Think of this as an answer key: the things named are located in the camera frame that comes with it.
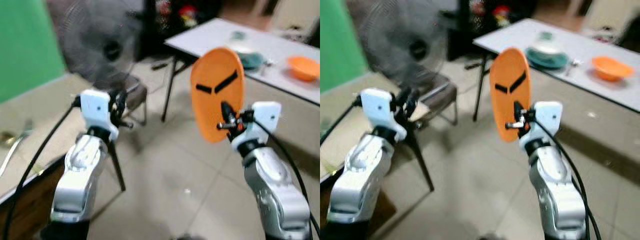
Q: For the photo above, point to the orange plate with black strips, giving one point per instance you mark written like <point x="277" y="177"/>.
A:
<point x="510" y="65"/>
<point x="217" y="65"/>

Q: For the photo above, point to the silver fork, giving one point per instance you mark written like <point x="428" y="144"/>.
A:
<point x="15" y="145"/>

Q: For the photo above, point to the gold spoon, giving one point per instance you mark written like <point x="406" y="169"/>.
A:
<point x="6" y="136"/>

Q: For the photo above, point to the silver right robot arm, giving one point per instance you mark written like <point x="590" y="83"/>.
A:
<point x="557" y="195"/>
<point x="275" y="190"/>

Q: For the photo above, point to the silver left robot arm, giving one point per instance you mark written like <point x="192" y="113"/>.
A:
<point x="360" y="175"/>
<point x="80" y="175"/>

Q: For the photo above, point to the brown wicker chair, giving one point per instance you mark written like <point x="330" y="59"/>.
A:
<point x="138" y="93"/>
<point x="445" y="95"/>

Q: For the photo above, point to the table with dark legs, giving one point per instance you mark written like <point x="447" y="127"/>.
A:
<point x="118" y="170"/>
<point x="424" y="170"/>

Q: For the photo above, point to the beige table cloth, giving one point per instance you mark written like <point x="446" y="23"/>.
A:
<point x="50" y="100"/>
<point x="350" y="100"/>

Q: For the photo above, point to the teal plate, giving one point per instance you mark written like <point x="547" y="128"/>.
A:
<point x="547" y="61"/>
<point x="253" y="63"/>

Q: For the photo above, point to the black standing fan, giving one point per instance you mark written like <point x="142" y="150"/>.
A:
<point x="395" y="40"/>
<point x="85" y="40"/>

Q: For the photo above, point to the silver cutlery piece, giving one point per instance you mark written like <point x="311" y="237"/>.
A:
<point x="573" y="65"/>
<point x="266" y="66"/>

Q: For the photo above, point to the white bowl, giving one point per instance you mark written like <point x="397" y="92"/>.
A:
<point x="546" y="44"/>

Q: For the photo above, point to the dark shelf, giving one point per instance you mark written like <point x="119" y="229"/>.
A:
<point x="160" y="30"/>
<point x="470" y="30"/>

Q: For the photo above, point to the white folding table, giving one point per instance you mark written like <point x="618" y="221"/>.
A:
<point x="215" y="35"/>
<point x="520" y="32"/>

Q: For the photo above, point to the orange bowl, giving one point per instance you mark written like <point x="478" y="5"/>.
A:
<point x="612" y="67"/>
<point x="304" y="67"/>

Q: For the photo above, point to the red figure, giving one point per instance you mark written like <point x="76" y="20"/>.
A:
<point x="188" y="15"/>
<point x="501" y="14"/>

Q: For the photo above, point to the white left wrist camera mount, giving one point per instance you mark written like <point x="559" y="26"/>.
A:
<point x="377" y="110"/>
<point x="95" y="110"/>

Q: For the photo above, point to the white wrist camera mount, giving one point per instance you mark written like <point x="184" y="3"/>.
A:
<point x="547" y="117"/>
<point x="265" y="117"/>
<point x="377" y="110"/>
<point x="95" y="110"/>

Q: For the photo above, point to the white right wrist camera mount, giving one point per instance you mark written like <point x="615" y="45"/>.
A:
<point x="547" y="117"/>
<point x="265" y="117"/>

